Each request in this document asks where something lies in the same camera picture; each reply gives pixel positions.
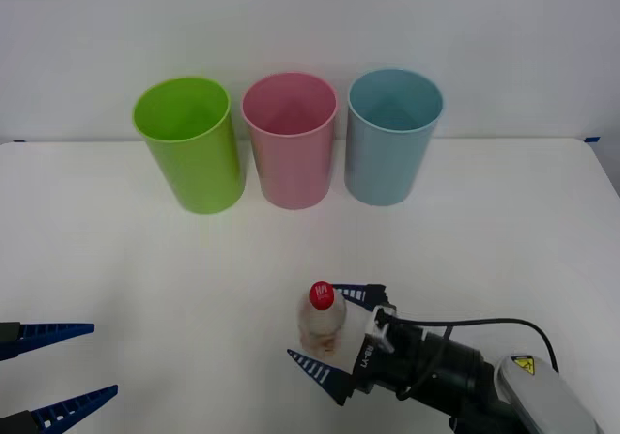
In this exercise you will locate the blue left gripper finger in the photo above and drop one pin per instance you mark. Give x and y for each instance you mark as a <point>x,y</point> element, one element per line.
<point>63,410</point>
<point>43,334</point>

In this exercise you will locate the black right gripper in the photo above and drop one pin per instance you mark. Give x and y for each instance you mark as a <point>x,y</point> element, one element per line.
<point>392,371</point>

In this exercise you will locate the clear bottle with red cap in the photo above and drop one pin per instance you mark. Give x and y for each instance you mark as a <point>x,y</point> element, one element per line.
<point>322,322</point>

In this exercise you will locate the pale blue plastic bin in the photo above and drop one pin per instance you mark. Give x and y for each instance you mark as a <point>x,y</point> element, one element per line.
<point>382,167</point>

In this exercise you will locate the green plastic bin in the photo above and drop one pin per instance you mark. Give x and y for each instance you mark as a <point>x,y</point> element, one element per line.
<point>203,172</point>

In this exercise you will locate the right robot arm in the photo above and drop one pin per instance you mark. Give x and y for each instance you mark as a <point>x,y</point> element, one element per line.
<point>460,371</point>

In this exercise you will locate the pink plastic bin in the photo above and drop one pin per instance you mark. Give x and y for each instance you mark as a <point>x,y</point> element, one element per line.
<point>295,172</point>

